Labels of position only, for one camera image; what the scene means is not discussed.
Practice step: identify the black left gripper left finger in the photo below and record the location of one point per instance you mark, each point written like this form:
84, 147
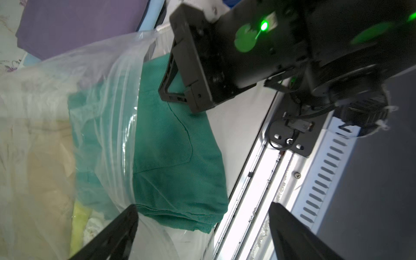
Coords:
115, 242

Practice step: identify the yellow folded garment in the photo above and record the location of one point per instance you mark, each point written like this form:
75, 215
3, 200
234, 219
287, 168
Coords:
79, 218

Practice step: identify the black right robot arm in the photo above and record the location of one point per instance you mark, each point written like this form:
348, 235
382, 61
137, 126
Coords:
343, 49

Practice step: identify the light blue garment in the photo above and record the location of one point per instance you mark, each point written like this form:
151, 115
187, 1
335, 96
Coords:
154, 9

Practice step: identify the beige garment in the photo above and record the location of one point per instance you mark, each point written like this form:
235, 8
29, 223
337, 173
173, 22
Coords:
51, 173

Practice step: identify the clear plastic vacuum bag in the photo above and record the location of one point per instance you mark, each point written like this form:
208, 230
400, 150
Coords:
39, 93

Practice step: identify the aluminium mounting rail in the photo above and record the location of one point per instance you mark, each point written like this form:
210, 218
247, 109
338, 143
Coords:
268, 175

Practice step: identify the green garment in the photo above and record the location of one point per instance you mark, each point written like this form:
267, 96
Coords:
133, 148

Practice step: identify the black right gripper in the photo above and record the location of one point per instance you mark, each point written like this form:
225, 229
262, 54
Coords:
195, 58

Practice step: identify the purple garment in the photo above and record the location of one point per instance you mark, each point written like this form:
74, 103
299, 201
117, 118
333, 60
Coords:
50, 28

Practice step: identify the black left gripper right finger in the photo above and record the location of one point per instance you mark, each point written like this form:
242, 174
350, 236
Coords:
293, 240

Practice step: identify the white slotted cable duct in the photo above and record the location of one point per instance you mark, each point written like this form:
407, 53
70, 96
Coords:
322, 172

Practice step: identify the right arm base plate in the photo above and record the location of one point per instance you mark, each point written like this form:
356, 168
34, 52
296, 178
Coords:
295, 127

